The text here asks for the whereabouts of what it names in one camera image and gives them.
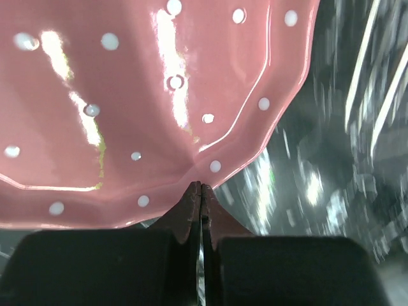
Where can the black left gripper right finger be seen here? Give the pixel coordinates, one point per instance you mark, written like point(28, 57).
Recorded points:
point(216, 224)

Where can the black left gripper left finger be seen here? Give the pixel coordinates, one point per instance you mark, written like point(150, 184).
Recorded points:
point(183, 223)

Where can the pink polka dot plate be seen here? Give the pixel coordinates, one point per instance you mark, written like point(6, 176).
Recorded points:
point(110, 109)

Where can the chrome wire dish rack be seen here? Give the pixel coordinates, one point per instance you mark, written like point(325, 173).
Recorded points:
point(379, 77)

